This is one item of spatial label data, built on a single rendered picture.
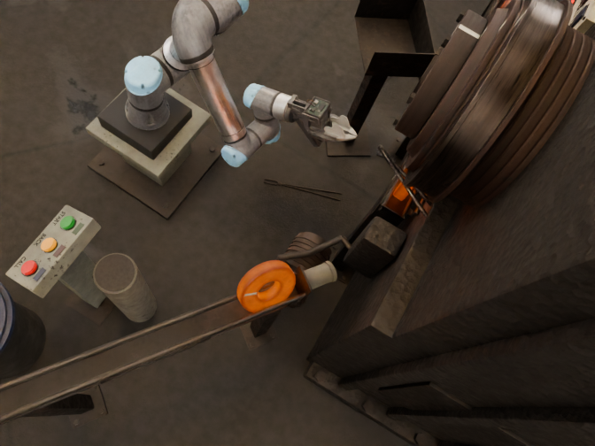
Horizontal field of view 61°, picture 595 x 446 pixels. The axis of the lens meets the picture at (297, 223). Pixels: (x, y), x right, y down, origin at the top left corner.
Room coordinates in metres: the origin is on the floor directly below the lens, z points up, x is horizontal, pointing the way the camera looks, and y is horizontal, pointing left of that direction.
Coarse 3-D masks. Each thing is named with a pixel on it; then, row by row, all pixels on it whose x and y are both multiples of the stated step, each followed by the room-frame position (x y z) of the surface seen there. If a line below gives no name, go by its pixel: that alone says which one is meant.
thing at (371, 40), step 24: (360, 0) 1.37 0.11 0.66; (384, 0) 1.40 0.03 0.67; (408, 0) 1.44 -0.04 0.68; (360, 24) 1.34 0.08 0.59; (384, 24) 1.39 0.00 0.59; (408, 24) 1.43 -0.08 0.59; (360, 48) 1.24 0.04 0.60; (384, 48) 1.28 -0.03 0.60; (408, 48) 1.32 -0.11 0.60; (432, 48) 1.25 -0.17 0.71; (384, 72) 1.16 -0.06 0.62; (408, 72) 1.20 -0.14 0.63; (360, 96) 1.25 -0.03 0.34; (360, 120) 1.26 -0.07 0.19; (336, 144) 1.21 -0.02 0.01; (360, 144) 1.26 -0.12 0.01
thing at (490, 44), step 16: (512, 0) 0.92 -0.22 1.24; (496, 16) 0.82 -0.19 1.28; (512, 16) 0.79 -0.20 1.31; (496, 32) 0.77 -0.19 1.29; (480, 48) 0.73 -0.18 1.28; (496, 48) 0.71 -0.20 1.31; (464, 64) 0.72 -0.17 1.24; (480, 64) 0.68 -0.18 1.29; (464, 80) 0.67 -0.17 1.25; (480, 80) 0.66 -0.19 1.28; (448, 96) 0.65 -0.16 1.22; (464, 96) 0.63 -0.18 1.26; (448, 112) 0.61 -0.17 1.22; (432, 128) 0.61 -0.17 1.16; (448, 128) 0.60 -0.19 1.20; (416, 144) 0.61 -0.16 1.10; (432, 144) 0.58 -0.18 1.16; (416, 160) 0.58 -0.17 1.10
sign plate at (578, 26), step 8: (576, 0) 1.17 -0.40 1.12; (592, 0) 1.03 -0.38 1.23; (576, 8) 1.10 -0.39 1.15; (592, 8) 1.00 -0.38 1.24; (584, 16) 0.98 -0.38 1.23; (592, 16) 0.97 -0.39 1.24; (568, 24) 1.05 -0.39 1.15; (576, 24) 0.99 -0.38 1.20; (584, 24) 0.96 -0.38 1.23; (592, 24) 0.96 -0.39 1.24; (584, 32) 0.96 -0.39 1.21
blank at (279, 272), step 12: (264, 264) 0.34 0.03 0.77; (276, 264) 0.36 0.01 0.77; (252, 276) 0.30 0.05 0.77; (264, 276) 0.32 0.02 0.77; (276, 276) 0.33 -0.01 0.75; (288, 276) 0.35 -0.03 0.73; (240, 288) 0.27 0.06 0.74; (252, 288) 0.28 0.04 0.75; (276, 288) 0.32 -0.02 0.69; (288, 288) 0.33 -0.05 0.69; (240, 300) 0.25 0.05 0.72; (252, 300) 0.26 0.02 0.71; (264, 300) 0.28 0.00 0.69; (276, 300) 0.30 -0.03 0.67
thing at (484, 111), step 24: (528, 0) 0.85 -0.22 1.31; (552, 0) 0.87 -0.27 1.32; (528, 24) 0.76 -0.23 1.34; (552, 24) 0.78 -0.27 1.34; (504, 48) 0.70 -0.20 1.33; (528, 48) 0.71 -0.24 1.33; (504, 72) 0.66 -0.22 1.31; (528, 72) 0.68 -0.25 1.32; (480, 96) 0.62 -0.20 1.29; (504, 96) 0.63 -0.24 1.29; (456, 120) 0.59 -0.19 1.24; (480, 120) 0.60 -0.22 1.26; (456, 144) 0.57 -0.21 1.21; (480, 144) 0.57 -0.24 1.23; (432, 168) 0.55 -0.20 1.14; (456, 168) 0.55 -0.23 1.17; (432, 192) 0.55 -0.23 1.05
